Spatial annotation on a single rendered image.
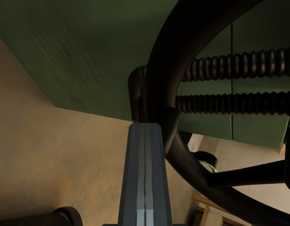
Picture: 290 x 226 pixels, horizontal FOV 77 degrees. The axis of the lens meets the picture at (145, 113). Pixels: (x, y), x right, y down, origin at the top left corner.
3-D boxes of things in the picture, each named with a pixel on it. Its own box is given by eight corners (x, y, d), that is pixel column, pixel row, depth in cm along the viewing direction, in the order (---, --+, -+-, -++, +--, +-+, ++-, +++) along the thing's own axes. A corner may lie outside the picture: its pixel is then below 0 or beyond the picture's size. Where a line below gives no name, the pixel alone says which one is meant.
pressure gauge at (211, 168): (179, 155, 43) (215, 165, 38) (185, 143, 45) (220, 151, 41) (184, 170, 47) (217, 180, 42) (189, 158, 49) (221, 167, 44)
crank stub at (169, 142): (152, 176, 10) (152, 190, 12) (187, 108, 14) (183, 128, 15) (116, 157, 11) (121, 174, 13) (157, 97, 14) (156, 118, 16)
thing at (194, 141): (158, 138, 48) (187, 145, 43) (176, 108, 55) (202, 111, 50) (165, 157, 53) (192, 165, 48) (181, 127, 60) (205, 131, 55)
